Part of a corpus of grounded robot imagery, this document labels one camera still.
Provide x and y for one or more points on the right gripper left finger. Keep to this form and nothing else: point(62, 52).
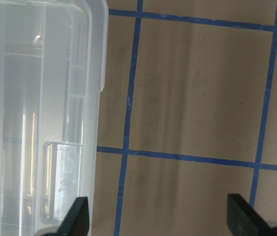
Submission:
point(76, 222)

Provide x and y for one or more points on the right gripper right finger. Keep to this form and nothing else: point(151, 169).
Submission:
point(243, 220)

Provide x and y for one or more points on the clear plastic box lid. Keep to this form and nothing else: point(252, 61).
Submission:
point(52, 72)

